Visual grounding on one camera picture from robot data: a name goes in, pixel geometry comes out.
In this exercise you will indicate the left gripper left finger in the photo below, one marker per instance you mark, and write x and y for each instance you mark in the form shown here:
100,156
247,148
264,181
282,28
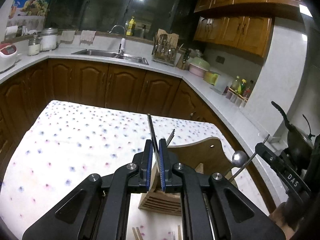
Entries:
98,208

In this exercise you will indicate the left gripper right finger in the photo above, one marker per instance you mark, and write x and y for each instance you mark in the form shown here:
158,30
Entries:
212,207

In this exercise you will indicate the long metal chopstick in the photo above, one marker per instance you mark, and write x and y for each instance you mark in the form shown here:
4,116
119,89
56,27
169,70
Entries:
153,138

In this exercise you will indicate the person's right hand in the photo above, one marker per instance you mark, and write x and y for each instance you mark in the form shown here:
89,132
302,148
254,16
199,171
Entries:
278,217

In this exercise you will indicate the wooden utensil holder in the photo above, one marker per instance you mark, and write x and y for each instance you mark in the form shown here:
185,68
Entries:
205,157

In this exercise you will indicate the metal spoon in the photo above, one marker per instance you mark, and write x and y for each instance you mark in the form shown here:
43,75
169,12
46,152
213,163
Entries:
239,159

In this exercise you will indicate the white floral tablecloth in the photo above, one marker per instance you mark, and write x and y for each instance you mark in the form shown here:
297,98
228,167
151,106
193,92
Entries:
70,141

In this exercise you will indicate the metal fork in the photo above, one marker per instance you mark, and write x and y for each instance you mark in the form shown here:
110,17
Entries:
168,141

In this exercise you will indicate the condiment bottle rack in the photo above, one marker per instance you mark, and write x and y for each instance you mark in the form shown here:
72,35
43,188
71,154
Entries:
240,91

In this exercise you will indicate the yellow green mug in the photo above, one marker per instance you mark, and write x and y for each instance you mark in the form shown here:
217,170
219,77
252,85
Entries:
211,77

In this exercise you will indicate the lower wooden cabinets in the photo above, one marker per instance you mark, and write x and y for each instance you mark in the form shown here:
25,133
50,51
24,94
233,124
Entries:
25,94

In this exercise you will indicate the wooden cabinets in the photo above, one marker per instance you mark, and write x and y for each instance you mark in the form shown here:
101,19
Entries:
245,25
25,94

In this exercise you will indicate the green and pink bowls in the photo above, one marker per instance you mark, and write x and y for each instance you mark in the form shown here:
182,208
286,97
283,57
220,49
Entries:
198,66

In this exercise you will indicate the stainless steel sink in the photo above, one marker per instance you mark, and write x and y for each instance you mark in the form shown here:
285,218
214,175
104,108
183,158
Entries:
112,55

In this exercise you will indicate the counter cutlery drying rack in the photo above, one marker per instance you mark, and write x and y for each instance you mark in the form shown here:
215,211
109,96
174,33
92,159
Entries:
165,47

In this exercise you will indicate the beige hanging cloth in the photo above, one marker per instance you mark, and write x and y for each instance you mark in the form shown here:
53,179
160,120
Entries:
87,37
67,36

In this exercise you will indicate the small white lidded jar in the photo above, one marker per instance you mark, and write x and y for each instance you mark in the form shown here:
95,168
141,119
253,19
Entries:
34,45

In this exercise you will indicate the yellow detergent bottle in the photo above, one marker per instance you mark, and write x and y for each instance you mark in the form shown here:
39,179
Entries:
131,27

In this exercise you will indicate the white red rice cooker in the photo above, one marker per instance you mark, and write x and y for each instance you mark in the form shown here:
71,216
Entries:
8,56

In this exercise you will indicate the upper wooden cabinets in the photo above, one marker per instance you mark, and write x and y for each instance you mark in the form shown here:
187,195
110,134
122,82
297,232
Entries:
245,25

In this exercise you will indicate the black wok with handle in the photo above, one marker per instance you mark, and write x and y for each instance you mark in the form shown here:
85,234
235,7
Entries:
300,145

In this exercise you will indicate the fruit beach wall poster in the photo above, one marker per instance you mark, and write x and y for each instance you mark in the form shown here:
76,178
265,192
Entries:
28,13

